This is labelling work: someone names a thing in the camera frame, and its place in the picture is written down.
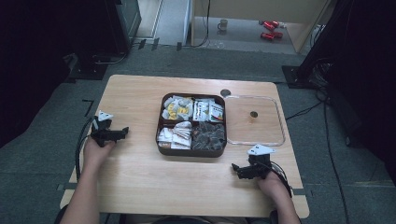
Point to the person's right hand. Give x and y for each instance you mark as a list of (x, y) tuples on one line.
[(272, 186)]

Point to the person's left hand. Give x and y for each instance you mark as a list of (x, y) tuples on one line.
[(95, 152)]

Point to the pile of yellow grey packets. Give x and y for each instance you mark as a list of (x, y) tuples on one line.
[(177, 108)]

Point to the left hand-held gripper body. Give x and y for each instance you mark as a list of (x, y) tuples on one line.
[(102, 132)]

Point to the brown divided box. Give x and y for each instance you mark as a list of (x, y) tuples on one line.
[(160, 146)]

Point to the red tool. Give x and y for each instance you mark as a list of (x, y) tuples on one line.
[(271, 35), (270, 25)]

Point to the pile of white printed packets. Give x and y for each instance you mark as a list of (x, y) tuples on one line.
[(208, 110)]

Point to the grey mug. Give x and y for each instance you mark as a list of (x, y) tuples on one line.
[(222, 24)]

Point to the pile of dark packets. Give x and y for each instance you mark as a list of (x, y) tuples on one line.
[(208, 136)]

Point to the black stand base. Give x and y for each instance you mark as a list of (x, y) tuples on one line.
[(88, 70), (295, 77)]

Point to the pile of white striped packets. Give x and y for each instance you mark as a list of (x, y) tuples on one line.
[(176, 135)]

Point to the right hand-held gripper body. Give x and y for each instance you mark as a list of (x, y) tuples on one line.
[(260, 165)]

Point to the clear box lid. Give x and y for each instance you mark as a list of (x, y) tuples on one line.
[(264, 124)]

